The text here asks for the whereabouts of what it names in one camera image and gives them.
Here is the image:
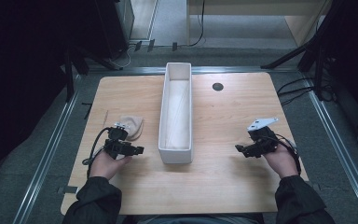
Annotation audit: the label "black floor cables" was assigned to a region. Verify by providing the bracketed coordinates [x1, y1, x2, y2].
[276, 77, 338, 106]

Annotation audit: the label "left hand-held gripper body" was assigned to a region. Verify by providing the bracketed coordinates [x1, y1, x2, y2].
[103, 122, 135, 161]

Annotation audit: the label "black metal stand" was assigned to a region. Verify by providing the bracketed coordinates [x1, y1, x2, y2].
[62, 46, 90, 104]

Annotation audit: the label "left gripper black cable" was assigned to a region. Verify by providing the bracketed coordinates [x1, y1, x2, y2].
[81, 126, 112, 179]

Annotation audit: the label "person's right hand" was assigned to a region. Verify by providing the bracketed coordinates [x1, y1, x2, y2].
[261, 143, 300, 179]

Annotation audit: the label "metal floor rail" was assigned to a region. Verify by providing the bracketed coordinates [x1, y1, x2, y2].
[85, 64, 302, 77]
[11, 74, 83, 224]
[301, 73, 358, 224]

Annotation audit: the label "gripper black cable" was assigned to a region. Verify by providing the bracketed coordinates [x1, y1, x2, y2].
[81, 126, 112, 179]
[273, 133, 303, 175]

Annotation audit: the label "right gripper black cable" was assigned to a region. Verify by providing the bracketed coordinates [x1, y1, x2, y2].
[273, 133, 303, 175]

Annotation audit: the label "person's left hand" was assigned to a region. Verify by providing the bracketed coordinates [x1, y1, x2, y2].
[89, 150, 133, 181]

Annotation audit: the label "black hanging cable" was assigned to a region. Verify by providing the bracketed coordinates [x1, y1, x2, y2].
[186, 0, 207, 49]

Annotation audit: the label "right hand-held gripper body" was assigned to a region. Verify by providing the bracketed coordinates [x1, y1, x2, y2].
[246, 117, 280, 158]

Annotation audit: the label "beige sock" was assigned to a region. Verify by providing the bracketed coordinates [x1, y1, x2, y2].
[118, 115, 145, 142]

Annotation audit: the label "white floor cable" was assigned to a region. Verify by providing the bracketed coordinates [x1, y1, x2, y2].
[110, 43, 136, 71]

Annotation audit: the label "light wooden desk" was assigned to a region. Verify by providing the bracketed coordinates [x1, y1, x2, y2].
[186, 0, 335, 49]

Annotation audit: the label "black tripod stand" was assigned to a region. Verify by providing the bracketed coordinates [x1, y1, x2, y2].
[260, 0, 337, 102]

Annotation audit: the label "long white box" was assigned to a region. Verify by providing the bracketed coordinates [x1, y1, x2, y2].
[158, 62, 195, 165]

